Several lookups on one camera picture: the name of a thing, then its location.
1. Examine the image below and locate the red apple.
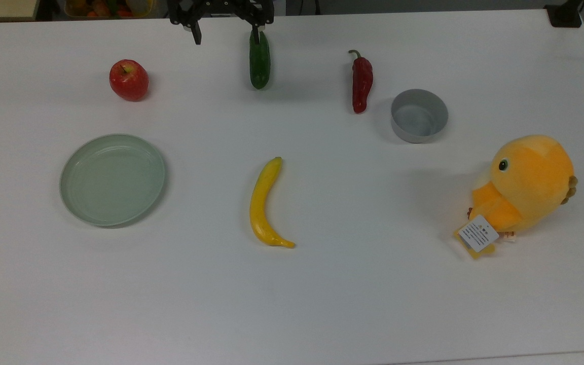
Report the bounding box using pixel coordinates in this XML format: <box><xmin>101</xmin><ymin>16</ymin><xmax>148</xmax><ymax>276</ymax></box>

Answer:
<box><xmin>109</xmin><ymin>59</ymin><xmax>150</xmax><ymax>102</ymax></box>

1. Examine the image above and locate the yellow banana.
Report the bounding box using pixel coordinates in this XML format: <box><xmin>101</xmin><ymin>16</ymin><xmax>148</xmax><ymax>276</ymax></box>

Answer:
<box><xmin>249</xmin><ymin>157</ymin><xmax>296</xmax><ymax>249</ymax></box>

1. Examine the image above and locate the orange plush chick toy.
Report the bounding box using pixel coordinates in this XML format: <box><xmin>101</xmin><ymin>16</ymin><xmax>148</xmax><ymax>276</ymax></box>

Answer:
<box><xmin>454</xmin><ymin>134</ymin><xmax>578</xmax><ymax>260</ymax></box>

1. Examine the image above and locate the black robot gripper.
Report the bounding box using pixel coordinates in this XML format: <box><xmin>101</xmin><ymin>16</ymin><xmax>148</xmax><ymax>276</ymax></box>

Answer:
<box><xmin>167</xmin><ymin>0</ymin><xmax>275</xmax><ymax>46</ymax></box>

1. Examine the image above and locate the pale green plate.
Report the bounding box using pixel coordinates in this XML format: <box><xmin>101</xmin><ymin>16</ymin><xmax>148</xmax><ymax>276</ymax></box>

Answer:
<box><xmin>59</xmin><ymin>133</ymin><xmax>167</xmax><ymax>228</ymax></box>

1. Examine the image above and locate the grey round bowl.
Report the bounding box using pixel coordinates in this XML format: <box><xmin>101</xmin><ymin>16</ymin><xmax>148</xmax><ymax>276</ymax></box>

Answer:
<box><xmin>390</xmin><ymin>89</ymin><xmax>449</xmax><ymax>144</ymax></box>

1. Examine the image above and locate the white paper hang tag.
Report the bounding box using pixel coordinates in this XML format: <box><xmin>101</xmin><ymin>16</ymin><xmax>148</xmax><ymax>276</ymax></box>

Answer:
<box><xmin>458</xmin><ymin>214</ymin><xmax>500</xmax><ymax>253</ymax></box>

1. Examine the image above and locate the clear bin of toy fruit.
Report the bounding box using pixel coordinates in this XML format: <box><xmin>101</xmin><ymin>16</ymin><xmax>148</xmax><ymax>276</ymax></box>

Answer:
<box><xmin>64</xmin><ymin>0</ymin><xmax>157</xmax><ymax>19</ymax></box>

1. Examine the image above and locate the beige wooden board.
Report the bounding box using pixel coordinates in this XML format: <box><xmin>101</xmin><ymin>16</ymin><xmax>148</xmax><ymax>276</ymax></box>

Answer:
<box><xmin>0</xmin><ymin>0</ymin><xmax>40</xmax><ymax>22</ymax></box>

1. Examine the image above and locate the black clamp block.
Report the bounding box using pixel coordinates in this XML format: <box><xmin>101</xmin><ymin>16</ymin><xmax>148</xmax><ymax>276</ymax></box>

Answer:
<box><xmin>544</xmin><ymin>0</ymin><xmax>584</xmax><ymax>28</ymax></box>

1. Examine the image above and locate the red chili pepper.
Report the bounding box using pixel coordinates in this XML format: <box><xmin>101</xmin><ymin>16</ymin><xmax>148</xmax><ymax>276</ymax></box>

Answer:
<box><xmin>348</xmin><ymin>49</ymin><xmax>374</xmax><ymax>114</ymax></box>

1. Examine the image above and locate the green cucumber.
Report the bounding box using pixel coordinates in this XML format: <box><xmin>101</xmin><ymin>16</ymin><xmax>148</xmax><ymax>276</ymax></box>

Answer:
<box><xmin>249</xmin><ymin>30</ymin><xmax>271</xmax><ymax>90</ymax></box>

